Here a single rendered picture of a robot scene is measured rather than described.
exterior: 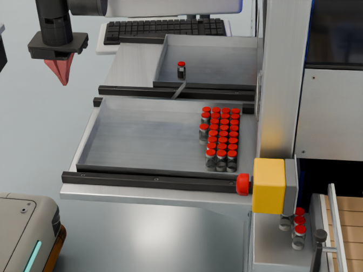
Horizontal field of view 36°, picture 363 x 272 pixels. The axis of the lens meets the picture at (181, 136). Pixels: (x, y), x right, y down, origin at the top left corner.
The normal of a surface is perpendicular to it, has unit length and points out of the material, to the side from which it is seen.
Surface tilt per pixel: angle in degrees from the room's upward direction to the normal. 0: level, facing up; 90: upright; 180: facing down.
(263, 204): 90
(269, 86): 90
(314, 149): 90
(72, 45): 0
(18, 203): 0
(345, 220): 0
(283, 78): 90
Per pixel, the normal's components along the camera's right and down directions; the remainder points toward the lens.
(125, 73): -0.02, -0.79
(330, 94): -0.11, 0.61
